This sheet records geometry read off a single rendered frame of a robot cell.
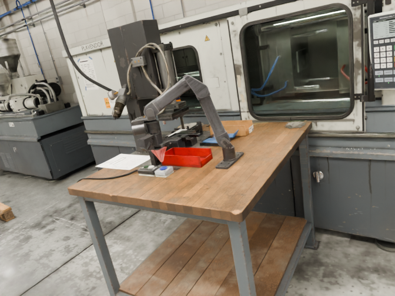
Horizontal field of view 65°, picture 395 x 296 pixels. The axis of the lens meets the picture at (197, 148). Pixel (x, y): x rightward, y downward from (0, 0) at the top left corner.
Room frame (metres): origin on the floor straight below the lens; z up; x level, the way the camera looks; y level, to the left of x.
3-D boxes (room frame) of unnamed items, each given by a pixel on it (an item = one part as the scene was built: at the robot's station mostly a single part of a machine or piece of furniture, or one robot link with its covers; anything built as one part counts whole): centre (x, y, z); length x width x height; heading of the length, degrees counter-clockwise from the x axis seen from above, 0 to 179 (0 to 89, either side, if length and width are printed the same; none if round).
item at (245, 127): (1.92, -0.24, 0.93); 0.25 x 0.13 x 0.08; 55
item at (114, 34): (1.94, 0.31, 1.28); 0.14 x 0.12 x 0.75; 145
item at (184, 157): (1.54, 0.07, 0.93); 0.25 x 0.12 x 0.06; 55
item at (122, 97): (1.85, 0.39, 1.25); 0.19 x 0.07 x 0.19; 145
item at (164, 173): (1.42, 0.18, 0.90); 0.07 x 0.07 x 0.06; 55
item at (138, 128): (1.42, 0.22, 1.18); 0.12 x 0.09 x 0.12; 92
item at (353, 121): (1.90, -0.67, 1.21); 0.86 x 0.10 x 0.79; 52
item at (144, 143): (1.38, 0.22, 1.09); 0.11 x 0.07 x 0.06; 144
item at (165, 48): (1.79, 0.09, 1.37); 0.11 x 0.09 x 0.30; 145
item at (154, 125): (1.42, 0.19, 1.15); 0.07 x 0.06 x 0.07; 92
